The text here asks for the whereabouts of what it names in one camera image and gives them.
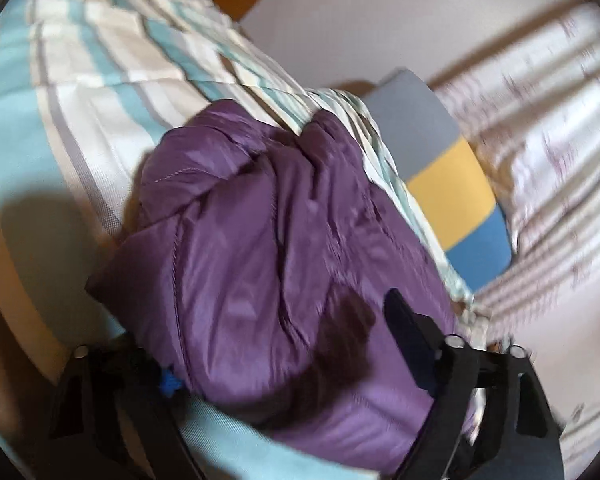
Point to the grey yellow blue pillow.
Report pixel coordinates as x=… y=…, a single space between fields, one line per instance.
x=445 y=180

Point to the purple down jacket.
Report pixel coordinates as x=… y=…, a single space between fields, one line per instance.
x=280 y=260

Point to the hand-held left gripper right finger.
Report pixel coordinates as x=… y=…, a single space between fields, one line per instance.
x=412 y=340

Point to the white patterned curtain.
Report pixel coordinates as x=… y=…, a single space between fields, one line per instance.
x=555 y=135

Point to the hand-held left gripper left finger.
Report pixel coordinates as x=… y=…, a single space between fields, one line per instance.
x=166 y=385

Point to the striped bed blanket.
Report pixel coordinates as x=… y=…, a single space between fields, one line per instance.
x=80 y=110

